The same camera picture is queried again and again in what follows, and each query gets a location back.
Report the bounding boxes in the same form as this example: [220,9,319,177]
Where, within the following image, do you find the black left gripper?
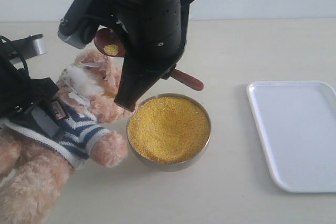
[1,37,65,140]

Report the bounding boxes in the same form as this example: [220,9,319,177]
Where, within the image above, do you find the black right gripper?
[105,0,189,112]

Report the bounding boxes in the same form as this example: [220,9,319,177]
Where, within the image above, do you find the tan teddy bear striped shirt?
[0,48,139,224]

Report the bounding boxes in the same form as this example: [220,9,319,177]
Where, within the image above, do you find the brown wooden spoon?
[93,28,204,91]

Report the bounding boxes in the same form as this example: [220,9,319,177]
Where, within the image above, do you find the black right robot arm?
[102,0,195,111]

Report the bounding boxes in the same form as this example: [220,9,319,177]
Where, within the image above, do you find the yellow millet grains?
[127,95,211,163]

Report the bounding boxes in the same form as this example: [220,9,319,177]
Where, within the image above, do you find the metal bowl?
[126,92,212,173]

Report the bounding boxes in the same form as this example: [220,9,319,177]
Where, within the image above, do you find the white rectangular plastic tray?
[246,81,335,193]

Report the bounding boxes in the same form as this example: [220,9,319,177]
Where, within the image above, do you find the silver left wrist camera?
[3,34,47,64]

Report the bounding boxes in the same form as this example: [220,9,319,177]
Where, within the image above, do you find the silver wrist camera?
[3,34,47,64]
[58,0,99,49]

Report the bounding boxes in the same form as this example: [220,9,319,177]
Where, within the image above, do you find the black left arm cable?
[0,35,29,75]

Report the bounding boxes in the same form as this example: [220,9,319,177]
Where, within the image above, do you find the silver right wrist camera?
[58,0,99,49]

